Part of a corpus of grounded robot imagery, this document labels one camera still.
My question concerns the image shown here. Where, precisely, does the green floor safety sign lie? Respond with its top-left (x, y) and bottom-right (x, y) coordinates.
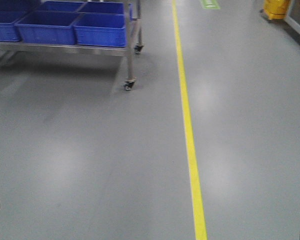
top-left (200, 0), bottom-right (221, 10)

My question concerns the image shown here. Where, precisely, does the blue cart bin back-right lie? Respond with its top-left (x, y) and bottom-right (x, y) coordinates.
top-left (77, 1), bottom-right (125, 15)

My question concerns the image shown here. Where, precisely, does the blue cart bin middle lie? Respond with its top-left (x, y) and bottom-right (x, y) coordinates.
top-left (15, 11), bottom-right (80, 45)

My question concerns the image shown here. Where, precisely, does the blue cart bin far-left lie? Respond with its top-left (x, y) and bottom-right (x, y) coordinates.
top-left (0, 10), bottom-right (28, 42)

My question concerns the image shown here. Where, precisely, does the yellow mop bucket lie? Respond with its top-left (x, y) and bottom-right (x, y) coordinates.
top-left (259, 0), bottom-right (290, 22)

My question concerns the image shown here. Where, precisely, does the blue cart bin right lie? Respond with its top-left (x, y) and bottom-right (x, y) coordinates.
top-left (73, 13), bottom-right (127, 48)

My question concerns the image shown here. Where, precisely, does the blue cart bin back-left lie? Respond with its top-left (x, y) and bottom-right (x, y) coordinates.
top-left (36, 1), bottom-right (85, 12)

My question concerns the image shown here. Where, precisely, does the steel cart with casters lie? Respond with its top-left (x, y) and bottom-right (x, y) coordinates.
top-left (0, 0), bottom-right (143, 91)

